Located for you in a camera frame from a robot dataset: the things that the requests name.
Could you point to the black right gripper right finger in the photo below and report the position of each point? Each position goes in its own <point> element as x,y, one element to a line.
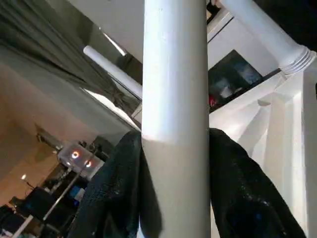
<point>242,198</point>

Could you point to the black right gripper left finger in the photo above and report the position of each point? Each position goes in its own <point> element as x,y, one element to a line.
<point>116,193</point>

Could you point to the white plastic table top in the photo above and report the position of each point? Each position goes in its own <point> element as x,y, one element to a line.
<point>284,148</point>

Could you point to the white plastic table leg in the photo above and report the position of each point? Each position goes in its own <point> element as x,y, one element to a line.
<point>267,32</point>
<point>175,99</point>
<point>111,67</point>

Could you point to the white device with glowing rings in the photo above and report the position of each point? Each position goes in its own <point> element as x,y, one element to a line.
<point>79,158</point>

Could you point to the silver metal pole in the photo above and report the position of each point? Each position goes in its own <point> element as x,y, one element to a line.
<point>62,198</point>

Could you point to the ceiling light strip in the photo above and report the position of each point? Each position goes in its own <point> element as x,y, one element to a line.
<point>115,43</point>

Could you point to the grey curtain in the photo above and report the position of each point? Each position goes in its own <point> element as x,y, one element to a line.
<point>49,44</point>

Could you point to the white glass-door cabinet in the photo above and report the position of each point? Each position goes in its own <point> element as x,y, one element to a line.
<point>223,32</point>

